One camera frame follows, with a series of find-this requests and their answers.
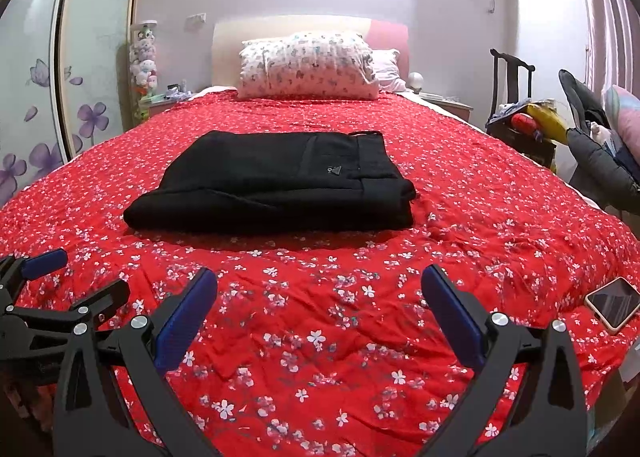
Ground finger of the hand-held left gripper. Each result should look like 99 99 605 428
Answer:
0 248 69 289
15 279 132 334

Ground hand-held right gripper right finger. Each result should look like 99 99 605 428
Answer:
420 264 588 457

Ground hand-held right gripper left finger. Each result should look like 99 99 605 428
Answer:
52 267 221 457

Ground black pants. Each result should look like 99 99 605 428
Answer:
122 130 418 234

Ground red floral blanket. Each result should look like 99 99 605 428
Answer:
0 87 640 457

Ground smartphone with pale case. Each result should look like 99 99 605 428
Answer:
584 277 640 336

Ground floral wardrobe sliding door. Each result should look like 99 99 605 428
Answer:
0 0 81 208
60 0 146 163

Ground pink nightstand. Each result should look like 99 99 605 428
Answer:
147 87 202 120
417 92 474 126

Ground red toy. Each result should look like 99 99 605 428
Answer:
510 113 539 136

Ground grey padded jacket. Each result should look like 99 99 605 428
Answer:
557 70 640 215

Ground yellow toy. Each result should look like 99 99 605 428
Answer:
525 103 572 146

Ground stack of plush toys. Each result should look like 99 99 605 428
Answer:
129 20 160 120

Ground pink pastel cushion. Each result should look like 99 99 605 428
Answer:
602 84 640 164

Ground white floral pillow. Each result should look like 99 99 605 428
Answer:
236 30 381 101

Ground pink curtain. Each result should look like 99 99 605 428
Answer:
565 0 640 103

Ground black trolley handle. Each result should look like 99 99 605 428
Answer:
489 48 536 114

